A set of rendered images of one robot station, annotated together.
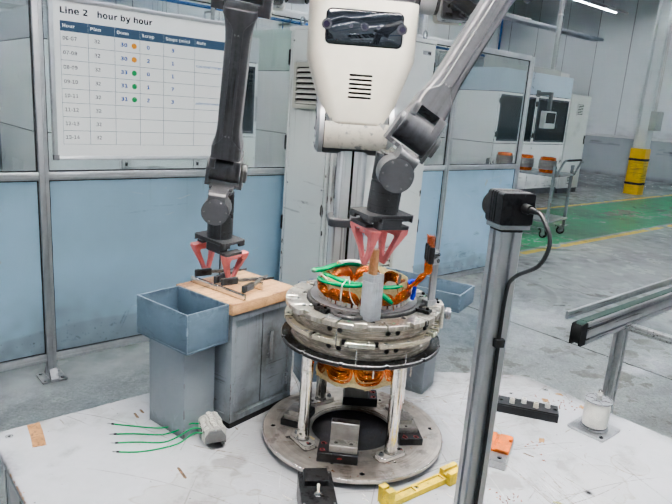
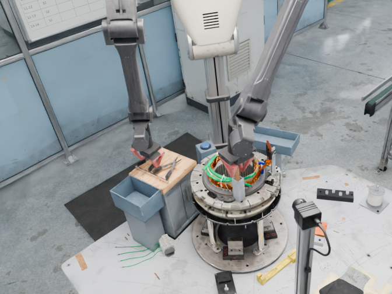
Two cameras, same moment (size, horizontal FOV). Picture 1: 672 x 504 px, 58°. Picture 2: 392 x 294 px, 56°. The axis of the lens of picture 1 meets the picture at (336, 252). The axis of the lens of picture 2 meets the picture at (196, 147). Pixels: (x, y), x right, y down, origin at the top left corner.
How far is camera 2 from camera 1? 53 cm
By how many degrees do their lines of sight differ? 23
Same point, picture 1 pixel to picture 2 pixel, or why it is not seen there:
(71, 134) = (33, 24)
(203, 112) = not seen: outside the picture
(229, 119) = (135, 94)
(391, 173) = (238, 148)
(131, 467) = (132, 276)
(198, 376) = (153, 224)
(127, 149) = (69, 21)
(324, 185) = not seen: hidden behind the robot
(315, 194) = not seen: hidden behind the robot
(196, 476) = (164, 277)
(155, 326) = (124, 206)
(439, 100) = (262, 90)
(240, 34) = (129, 56)
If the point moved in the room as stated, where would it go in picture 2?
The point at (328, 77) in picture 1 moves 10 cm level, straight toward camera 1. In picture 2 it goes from (189, 19) to (189, 28)
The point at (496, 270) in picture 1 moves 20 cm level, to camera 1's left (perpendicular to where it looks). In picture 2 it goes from (303, 244) to (212, 251)
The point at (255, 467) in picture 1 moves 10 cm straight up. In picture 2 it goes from (192, 266) to (189, 249)
